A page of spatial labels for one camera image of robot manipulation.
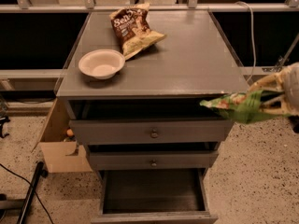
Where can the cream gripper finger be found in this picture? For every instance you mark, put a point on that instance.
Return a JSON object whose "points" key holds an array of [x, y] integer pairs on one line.
{"points": [[276, 107], [273, 82]]}

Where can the green rice chip bag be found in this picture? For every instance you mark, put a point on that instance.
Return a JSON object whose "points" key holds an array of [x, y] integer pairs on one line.
{"points": [[242, 107]]}

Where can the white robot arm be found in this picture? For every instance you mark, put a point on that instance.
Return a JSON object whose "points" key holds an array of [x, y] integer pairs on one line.
{"points": [[286, 84]]}

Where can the grey drawer cabinet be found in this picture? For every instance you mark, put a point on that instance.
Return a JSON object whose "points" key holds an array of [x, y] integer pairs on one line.
{"points": [[164, 82]]}

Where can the brown chip bag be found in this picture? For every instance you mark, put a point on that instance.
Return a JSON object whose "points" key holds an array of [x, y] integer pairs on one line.
{"points": [[132, 29]]}

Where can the grey bottom drawer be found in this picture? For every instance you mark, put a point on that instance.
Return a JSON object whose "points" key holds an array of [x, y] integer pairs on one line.
{"points": [[154, 197]]}

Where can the grey drawer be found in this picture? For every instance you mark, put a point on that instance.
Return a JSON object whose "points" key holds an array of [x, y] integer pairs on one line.
{"points": [[154, 197], [122, 132], [152, 160]]}

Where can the grey middle drawer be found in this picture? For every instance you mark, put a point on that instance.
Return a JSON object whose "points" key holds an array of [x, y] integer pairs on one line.
{"points": [[152, 160]]}

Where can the grey top drawer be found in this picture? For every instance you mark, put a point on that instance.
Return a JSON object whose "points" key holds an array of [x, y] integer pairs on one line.
{"points": [[122, 132]]}

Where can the white paper bowl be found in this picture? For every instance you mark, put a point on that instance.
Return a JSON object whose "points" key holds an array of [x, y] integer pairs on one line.
{"points": [[101, 63]]}

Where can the orange ball in box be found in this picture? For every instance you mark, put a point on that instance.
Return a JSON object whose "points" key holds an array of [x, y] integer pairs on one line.
{"points": [[70, 132]]}

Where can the cardboard box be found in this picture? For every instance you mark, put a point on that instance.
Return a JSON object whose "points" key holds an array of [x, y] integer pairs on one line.
{"points": [[61, 155]]}

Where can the black stand leg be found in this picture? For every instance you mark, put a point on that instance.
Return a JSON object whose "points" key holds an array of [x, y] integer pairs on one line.
{"points": [[39, 171]]}

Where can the metal rail frame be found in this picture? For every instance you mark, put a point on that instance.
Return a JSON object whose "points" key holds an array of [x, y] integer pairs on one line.
{"points": [[40, 37]]}

